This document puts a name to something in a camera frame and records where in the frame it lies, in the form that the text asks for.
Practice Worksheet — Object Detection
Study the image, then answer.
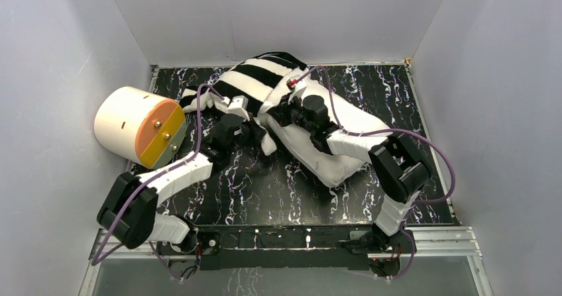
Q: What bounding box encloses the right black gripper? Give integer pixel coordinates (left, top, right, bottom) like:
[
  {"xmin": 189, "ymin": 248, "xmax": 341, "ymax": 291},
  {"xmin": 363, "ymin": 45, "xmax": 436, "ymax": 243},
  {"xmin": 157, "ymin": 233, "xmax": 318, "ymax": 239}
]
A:
[{"xmin": 268, "ymin": 93, "xmax": 315, "ymax": 134}]

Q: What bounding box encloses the black white striped pillowcase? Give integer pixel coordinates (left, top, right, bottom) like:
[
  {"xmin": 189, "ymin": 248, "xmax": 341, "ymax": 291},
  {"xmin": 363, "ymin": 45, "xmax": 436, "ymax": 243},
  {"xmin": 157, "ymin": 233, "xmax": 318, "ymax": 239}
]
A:
[{"xmin": 199, "ymin": 52, "xmax": 309, "ymax": 122}]

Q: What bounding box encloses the white pillow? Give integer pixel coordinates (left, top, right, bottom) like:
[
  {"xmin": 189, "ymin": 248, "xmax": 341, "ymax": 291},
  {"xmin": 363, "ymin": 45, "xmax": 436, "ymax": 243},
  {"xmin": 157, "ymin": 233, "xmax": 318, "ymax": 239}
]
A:
[{"xmin": 258, "ymin": 78, "xmax": 389, "ymax": 187}]

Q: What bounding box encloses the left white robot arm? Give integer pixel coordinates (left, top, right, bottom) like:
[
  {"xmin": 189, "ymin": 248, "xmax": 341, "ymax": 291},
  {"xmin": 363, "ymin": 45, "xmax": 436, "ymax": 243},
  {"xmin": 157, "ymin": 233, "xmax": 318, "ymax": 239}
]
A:
[{"xmin": 97, "ymin": 114, "xmax": 276, "ymax": 254}]

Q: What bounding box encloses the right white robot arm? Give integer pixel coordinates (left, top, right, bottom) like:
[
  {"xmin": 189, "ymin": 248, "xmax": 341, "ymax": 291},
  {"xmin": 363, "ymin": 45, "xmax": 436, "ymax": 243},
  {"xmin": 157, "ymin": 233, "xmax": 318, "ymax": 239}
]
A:
[{"xmin": 267, "ymin": 93, "xmax": 431, "ymax": 252}]

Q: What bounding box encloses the white orange cylinder roll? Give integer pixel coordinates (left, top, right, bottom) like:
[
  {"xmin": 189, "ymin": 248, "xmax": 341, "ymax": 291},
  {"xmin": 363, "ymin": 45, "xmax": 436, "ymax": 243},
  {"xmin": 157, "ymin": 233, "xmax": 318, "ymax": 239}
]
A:
[{"xmin": 94, "ymin": 86, "xmax": 187, "ymax": 170}]

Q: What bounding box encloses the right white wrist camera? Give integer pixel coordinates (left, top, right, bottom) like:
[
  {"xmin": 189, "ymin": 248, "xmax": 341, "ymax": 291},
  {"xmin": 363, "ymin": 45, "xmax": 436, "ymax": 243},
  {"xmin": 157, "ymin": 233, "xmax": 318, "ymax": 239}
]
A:
[{"xmin": 286, "ymin": 75, "xmax": 301, "ymax": 92}]

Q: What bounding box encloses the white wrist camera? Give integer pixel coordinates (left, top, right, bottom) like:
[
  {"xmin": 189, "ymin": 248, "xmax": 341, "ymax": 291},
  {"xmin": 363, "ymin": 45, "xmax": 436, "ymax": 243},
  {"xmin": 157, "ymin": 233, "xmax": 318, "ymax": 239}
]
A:
[
  {"xmin": 286, "ymin": 75, "xmax": 301, "ymax": 92},
  {"xmin": 227, "ymin": 95, "xmax": 250, "ymax": 121}
]

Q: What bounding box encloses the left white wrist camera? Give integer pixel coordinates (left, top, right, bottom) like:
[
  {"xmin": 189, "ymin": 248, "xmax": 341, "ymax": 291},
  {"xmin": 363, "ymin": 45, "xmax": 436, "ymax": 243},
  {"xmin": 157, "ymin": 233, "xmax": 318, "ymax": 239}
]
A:
[{"xmin": 227, "ymin": 95, "xmax": 250, "ymax": 121}]

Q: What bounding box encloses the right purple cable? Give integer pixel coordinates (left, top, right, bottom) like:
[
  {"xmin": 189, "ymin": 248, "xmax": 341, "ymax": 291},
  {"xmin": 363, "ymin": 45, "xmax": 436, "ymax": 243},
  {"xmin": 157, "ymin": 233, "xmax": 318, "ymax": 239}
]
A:
[{"xmin": 288, "ymin": 64, "xmax": 458, "ymax": 205}]

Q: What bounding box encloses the purple cable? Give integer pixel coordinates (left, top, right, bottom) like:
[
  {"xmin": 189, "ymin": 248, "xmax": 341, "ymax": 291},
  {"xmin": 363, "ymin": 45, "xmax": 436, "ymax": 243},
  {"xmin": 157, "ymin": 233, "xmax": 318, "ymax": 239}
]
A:
[
  {"xmin": 288, "ymin": 64, "xmax": 458, "ymax": 205},
  {"xmin": 91, "ymin": 83, "xmax": 231, "ymax": 267}
]

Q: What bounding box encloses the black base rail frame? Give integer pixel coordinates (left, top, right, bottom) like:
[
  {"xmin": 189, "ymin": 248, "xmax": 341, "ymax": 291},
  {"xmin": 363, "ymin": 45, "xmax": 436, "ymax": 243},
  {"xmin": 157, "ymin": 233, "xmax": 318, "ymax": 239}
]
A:
[{"xmin": 156, "ymin": 225, "xmax": 417, "ymax": 277}]

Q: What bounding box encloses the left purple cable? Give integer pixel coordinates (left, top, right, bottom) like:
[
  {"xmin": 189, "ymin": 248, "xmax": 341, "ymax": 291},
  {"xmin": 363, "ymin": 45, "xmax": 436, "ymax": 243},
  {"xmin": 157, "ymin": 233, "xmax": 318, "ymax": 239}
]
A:
[{"xmin": 91, "ymin": 83, "xmax": 231, "ymax": 267}]

